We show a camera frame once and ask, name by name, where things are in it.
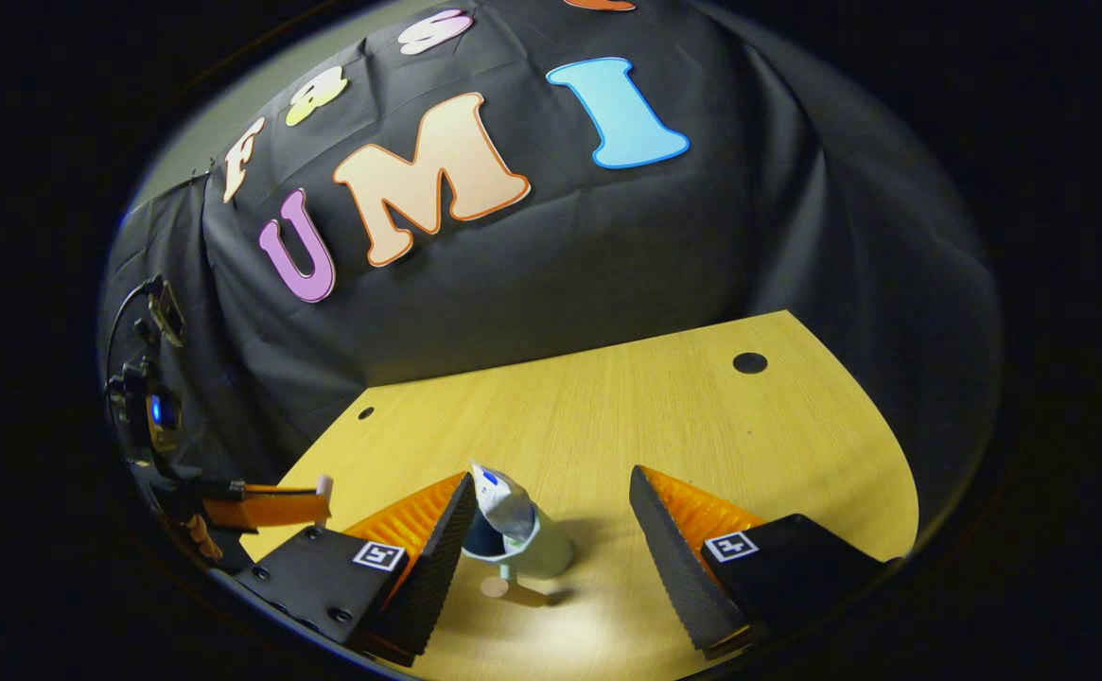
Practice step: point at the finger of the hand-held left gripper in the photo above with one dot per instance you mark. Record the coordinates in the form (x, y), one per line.
(271, 511)
(276, 487)

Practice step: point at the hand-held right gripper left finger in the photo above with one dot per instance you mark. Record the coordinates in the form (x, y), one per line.
(432, 577)

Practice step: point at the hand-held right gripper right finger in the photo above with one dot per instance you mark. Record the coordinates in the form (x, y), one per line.
(678, 567)

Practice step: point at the pale pink toothbrush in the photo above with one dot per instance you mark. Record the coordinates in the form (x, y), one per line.
(324, 486)

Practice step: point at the white toothpaste tube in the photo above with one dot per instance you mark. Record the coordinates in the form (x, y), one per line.
(508, 511)

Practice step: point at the wooden desktop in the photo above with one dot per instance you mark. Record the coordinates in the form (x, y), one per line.
(655, 407)

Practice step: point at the black backdrop cloth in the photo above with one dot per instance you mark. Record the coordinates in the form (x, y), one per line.
(560, 255)

